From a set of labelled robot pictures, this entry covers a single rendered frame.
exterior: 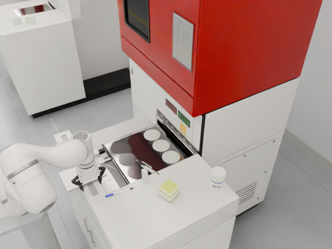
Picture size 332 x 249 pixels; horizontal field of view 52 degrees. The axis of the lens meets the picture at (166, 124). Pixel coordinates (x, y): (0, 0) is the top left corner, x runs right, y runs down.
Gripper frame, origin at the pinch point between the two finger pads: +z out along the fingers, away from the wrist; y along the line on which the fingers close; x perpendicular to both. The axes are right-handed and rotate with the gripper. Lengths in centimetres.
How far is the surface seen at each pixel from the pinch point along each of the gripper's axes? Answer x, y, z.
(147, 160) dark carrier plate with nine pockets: -5.8, -34.4, 7.3
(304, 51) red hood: 9, -124, -42
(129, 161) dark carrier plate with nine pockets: -10.3, -25.6, 7.3
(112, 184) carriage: -2.0, -11.3, 9.2
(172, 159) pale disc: 0.5, -46.9, 7.2
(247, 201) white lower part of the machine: 9, -108, 77
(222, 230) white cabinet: 44, -50, 22
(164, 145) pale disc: -12, -49, 7
